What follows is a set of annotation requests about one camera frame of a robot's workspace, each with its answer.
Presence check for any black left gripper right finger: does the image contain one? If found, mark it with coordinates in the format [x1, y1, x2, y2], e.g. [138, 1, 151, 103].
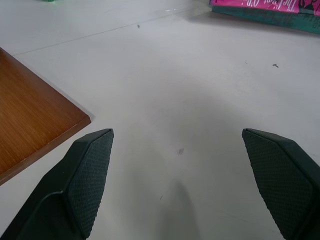
[241, 128, 320, 240]

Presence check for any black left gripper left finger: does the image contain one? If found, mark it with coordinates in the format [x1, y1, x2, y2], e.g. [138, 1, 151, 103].
[0, 128, 115, 240]

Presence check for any brown wooden board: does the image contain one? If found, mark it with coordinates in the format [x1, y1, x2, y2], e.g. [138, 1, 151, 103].
[0, 47, 92, 186]

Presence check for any pink cover book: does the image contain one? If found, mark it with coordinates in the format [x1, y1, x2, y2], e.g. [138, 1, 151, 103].
[208, 0, 320, 15]

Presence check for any pink and teal package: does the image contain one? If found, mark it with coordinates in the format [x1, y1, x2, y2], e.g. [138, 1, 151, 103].
[211, 5, 320, 35]

